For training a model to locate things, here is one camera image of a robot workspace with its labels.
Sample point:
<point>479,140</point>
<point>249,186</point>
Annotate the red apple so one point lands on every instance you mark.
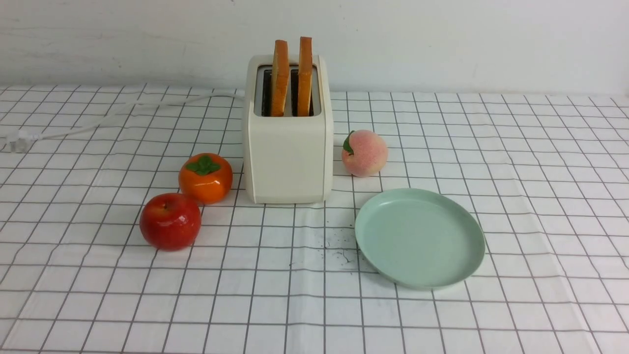
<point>170,221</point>

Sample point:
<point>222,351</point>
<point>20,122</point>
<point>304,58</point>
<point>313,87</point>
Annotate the orange persimmon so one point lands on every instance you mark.
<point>206,177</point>

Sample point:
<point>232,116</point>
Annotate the cream white two-slot toaster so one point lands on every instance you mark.
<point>286,160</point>

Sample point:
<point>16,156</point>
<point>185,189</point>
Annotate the toast slice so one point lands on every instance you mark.
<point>279,78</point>
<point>304,77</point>

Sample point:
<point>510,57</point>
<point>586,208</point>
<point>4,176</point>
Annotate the pink peach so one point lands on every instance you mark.
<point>364,153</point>

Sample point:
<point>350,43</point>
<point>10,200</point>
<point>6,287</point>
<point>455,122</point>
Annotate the light green plate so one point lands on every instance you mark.
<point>419,239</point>

